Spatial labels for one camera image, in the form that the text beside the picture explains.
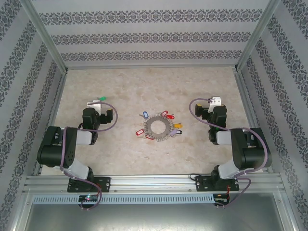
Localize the key ring with coloured tags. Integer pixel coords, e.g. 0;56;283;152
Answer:
141;113;175;142

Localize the steel sheet panel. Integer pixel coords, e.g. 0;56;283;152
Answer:
24;203;296;231

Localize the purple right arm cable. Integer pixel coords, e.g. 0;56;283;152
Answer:
189;97;271;209

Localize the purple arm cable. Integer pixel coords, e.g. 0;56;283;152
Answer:
189;97;271;209
59;101;118;211

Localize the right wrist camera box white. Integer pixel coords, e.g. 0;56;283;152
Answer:
207;96;222;113

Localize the aluminium side rail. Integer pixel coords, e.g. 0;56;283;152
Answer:
32;72;69;176
234;71;275;173

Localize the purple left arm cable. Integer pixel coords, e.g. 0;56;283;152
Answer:
59;101;118;211

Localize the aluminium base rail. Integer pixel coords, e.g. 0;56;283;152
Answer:
23;172;288;193

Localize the grey slotted cable duct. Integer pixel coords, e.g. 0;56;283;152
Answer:
32;194;215;204

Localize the aluminium frame post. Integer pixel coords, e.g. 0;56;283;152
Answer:
234;0;282;72
18;0;68;74

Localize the aluminium frame beam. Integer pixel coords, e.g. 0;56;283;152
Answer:
274;192;303;231
6;190;34;231

